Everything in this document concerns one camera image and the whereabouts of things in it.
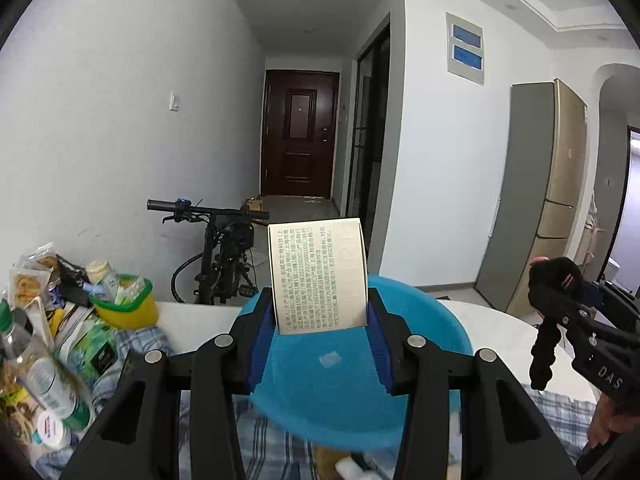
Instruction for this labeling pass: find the beige cosmetic box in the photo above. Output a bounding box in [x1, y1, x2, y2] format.
[268, 218, 368, 336]

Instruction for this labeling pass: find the black fuzzy scrunchie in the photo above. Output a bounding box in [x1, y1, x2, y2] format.
[527, 257, 584, 391]

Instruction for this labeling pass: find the person right hand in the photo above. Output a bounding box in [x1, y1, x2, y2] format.
[587, 393, 639, 448]

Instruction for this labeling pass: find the green tea box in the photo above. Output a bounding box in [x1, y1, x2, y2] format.
[54, 314, 118, 388]

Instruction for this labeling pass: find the clear water bottle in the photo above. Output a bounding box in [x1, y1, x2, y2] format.
[1, 299, 91, 431]

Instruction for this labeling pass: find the blue plaid cloth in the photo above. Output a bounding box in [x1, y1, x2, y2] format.
[34, 327, 596, 479]

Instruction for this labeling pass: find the yellow green container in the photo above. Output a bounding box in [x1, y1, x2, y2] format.
[89, 274, 160, 330]

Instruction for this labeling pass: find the gold grey refrigerator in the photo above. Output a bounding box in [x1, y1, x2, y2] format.
[475, 79, 587, 318]

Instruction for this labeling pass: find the blue plastic basin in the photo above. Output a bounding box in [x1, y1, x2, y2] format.
[250, 275, 472, 451]

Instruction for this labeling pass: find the black bicycle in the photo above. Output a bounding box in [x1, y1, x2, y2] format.
[146, 198, 270, 306]

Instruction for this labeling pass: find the snack bags pile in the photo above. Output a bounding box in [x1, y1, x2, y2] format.
[8, 242, 88, 310]

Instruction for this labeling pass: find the brown cardboard box floor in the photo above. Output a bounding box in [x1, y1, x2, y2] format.
[245, 197, 265, 211]

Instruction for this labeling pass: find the dark brown entry door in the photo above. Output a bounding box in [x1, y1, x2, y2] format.
[260, 70, 340, 198]

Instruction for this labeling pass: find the white wall switch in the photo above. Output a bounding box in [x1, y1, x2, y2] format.
[169, 92, 179, 112]

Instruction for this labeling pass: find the grey wall electrical panel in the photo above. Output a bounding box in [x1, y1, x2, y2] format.
[446, 13, 485, 84]

